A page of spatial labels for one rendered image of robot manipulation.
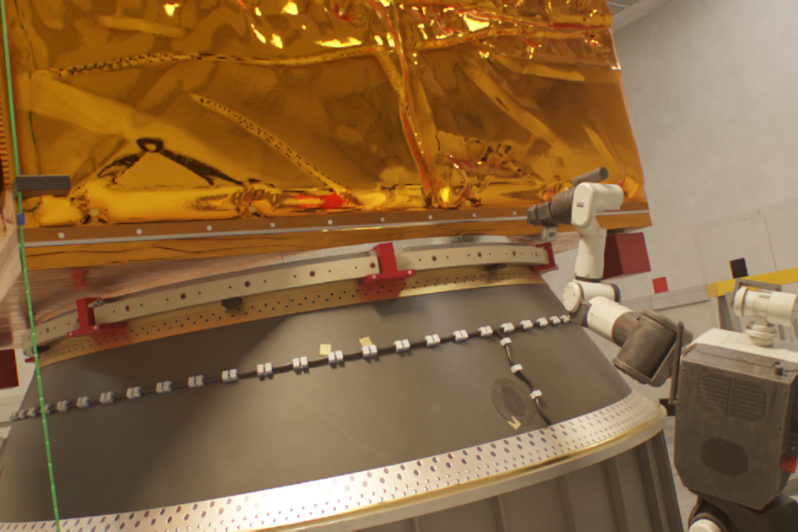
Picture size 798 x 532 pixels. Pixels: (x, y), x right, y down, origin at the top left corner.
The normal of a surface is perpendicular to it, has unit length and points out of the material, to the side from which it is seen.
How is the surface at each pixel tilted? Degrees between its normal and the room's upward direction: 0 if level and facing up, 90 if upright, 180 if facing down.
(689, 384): 99
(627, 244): 90
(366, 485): 43
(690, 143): 90
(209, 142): 89
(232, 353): 62
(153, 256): 90
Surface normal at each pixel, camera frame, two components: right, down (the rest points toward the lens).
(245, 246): 0.56, -0.18
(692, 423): -0.57, 0.42
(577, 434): 0.32, -0.85
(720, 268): -0.80, 0.08
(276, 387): -0.03, -0.56
